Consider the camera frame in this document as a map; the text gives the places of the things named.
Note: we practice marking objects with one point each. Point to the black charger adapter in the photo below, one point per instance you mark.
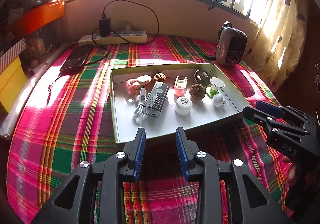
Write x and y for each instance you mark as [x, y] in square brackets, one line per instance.
[105, 26]

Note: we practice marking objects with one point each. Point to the black window latch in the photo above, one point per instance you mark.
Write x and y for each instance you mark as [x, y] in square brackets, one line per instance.
[220, 0]

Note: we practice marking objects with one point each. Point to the pink and mint plastic clip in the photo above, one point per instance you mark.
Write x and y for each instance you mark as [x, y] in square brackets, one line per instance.
[179, 90]
[130, 86]

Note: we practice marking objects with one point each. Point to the black round disc gadget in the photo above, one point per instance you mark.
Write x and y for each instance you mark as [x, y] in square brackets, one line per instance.
[201, 76]

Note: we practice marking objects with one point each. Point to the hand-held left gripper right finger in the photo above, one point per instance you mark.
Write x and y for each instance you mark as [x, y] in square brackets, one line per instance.
[181, 156]

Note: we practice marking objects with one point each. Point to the cardboard box tray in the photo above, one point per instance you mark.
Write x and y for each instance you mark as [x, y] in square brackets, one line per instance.
[212, 119]

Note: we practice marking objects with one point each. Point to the person's right hand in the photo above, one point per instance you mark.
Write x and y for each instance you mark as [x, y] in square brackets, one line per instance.
[291, 176]

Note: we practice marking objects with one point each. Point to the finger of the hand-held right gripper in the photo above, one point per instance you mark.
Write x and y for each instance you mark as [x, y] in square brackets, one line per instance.
[268, 107]
[252, 114]

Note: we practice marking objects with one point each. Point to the striped box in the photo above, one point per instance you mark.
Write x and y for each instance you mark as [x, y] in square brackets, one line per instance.
[12, 54]

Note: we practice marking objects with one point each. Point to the cream dotted curtain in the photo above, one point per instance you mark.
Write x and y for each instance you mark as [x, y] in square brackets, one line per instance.
[282, 39]

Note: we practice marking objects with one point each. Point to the white disc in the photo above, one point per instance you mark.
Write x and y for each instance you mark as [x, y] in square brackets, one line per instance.
[215, 83]

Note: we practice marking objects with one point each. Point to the brown walnut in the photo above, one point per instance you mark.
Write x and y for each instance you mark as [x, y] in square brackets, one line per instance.
[197, 92]
[158, 77]

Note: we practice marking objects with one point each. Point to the pink green plaid blanket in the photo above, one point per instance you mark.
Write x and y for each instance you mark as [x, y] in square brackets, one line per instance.
[62, 139]

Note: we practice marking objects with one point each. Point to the small grey desk heater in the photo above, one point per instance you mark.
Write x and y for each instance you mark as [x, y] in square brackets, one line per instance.
[232, 44]

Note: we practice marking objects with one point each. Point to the small white round jar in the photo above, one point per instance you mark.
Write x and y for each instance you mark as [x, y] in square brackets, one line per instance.
[183, 106]

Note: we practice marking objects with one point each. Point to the white power strip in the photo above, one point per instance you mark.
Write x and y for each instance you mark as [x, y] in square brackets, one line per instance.
[135, 35]

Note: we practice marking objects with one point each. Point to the yellow box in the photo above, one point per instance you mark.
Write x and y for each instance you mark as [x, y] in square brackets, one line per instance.
[11, 84]

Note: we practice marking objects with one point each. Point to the black textured remote device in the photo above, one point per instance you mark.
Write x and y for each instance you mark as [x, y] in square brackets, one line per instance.
[156, 99]

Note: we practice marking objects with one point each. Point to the white egg-shaped item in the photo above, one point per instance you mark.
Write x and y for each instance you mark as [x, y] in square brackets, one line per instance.
[217, 100]

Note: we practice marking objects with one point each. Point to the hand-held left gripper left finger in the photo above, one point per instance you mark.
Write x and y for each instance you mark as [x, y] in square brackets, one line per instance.
[140, 154]

